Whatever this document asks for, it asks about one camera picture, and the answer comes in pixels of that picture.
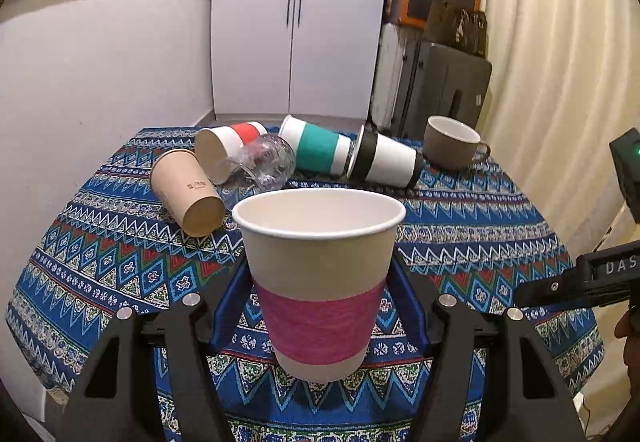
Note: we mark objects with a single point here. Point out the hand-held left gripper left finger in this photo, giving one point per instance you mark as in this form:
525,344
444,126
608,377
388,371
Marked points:
231,312

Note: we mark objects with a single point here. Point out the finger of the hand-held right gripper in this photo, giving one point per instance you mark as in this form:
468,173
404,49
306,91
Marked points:
542,291

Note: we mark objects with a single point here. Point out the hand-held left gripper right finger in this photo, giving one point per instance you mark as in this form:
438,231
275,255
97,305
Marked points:
407,307

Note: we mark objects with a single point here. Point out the pink sleeve paper cup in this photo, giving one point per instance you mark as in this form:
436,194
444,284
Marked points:
320,272

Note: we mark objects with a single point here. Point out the plain brown paper cup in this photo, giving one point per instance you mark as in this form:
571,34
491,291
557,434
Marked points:
185,192

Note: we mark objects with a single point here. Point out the black banded white cup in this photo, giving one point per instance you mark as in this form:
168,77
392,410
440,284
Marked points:
390,157

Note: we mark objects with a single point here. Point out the clear plastic cup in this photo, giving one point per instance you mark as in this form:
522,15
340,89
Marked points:
267,162

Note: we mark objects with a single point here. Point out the red sleeve paper cup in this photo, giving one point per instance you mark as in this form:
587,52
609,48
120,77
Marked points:
225,142

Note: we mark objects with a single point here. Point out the teal sleeve paper cup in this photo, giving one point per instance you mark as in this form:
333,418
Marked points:
315,147

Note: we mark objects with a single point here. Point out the person's right hand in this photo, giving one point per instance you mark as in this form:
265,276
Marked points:
630,337

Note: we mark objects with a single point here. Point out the blue patterned tablecloth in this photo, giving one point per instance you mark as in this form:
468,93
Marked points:
475,232

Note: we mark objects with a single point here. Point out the grey ceramic mug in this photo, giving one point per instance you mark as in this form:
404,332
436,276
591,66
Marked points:
447,147

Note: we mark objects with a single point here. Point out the cream curtain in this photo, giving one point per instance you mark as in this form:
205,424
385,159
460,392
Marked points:
560,47

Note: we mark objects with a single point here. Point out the white storage box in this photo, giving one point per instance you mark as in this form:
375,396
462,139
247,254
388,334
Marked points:
390,72

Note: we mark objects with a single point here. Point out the white refrigerator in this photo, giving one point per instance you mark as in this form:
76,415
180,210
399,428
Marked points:
300,47

